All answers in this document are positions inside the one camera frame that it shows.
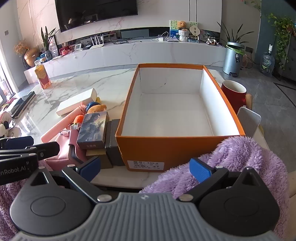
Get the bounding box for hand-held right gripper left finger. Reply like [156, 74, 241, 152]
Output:
[28, 156, 112, 204]

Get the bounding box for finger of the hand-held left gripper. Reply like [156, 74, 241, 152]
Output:
[0, 136, 34, 150]
[0, 141, 60, 161]

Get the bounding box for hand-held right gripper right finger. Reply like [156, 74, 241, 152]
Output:
[177, 158, 260, 204]

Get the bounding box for brown box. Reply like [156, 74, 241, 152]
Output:
[86, 148, 114, 169]

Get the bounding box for pink pouch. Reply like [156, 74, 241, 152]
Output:
[45, 130, 78, 172]

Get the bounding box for pink paper roll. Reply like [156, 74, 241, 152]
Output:
[40, 108, 86, 143]

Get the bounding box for mauve wallet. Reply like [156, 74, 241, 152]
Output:
[68, 130, 89, 164]

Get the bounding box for dark grey box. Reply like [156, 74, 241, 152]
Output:
[105, 119, 125, 167]

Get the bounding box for printed card box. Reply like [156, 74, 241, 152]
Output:
[76, 111, 110, 149]

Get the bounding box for orange cardboard box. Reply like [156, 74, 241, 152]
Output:
[115, 63, 246, 172]

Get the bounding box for brown plush dog toy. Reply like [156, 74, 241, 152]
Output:
[87, 101, 107, 115]

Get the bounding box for white plush toy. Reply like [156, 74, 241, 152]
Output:
[0, 111, 15, 139]

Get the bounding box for black flat device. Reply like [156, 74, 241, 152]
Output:
[10, 91, 36, 118]

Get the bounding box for orange drink bottle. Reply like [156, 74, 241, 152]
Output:
[34, 64, 52, 90]

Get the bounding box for red mug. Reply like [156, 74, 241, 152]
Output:
[221, 80, 247, 114]

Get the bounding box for gold vase with dried flowers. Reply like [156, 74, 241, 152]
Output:
[14, 39, 40, 69]

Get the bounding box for snake plant in vase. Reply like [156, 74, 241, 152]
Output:
[40, 26, 60, 61]

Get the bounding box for white router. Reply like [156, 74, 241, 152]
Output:
[89, 34, 104, 50]

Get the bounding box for silver trash can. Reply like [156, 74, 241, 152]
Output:
[222, 42, 245, 76]

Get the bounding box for white marble tv console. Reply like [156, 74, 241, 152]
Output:
[24, 38, 227, 85]

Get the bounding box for clear water jug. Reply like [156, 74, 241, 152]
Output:
[260, 44, 275, 77]

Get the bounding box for white ceramic pot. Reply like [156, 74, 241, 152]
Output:
[179, 28, 190, 42]

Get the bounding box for long-leaf potted plant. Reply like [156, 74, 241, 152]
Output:
[216, 21, 248, 56]

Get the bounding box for round white fan ornament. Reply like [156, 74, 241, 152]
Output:
[189, 24, 200, 37]

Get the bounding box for grey drawer cabinet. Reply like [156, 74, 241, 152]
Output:
[275, 35, 296, 81]

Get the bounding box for black television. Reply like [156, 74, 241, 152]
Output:
[55, 0, 138, 33]

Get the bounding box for green blue painting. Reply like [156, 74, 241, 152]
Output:
[169, 20, 199, 39]

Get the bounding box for green trailing plant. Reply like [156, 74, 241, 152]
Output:
[251, 0, 296, 70]

